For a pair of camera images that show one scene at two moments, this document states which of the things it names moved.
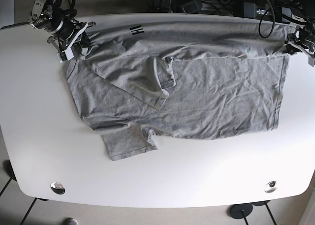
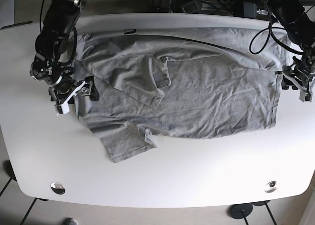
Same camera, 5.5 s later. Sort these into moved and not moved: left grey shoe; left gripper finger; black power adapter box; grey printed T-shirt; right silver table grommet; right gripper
Moved: right gripper; left gripper finger
Not moved: grey printed T-shirt; left grey shoe; black power adapter box; right silver table grommet
